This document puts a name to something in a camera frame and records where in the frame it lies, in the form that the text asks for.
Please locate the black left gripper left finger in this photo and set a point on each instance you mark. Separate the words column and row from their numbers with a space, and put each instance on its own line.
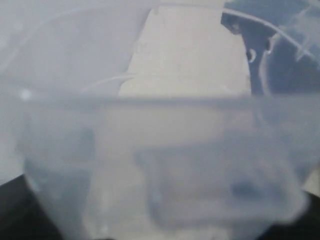
column 21, row 217

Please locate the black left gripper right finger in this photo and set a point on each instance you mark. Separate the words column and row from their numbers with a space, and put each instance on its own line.
column 307, row 227

